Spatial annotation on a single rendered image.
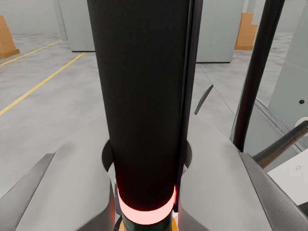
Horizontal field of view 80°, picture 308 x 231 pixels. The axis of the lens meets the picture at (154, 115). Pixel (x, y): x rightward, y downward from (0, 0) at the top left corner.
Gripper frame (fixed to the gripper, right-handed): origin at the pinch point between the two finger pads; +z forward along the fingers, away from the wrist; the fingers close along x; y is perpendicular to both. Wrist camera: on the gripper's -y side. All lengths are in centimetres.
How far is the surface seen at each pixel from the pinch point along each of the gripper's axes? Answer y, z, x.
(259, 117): 60, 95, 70
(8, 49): 133, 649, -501
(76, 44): 128, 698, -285
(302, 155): 25.5, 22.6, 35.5
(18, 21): 95, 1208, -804
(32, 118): 154, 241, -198
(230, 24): 51, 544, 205
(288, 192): 31.2, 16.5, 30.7
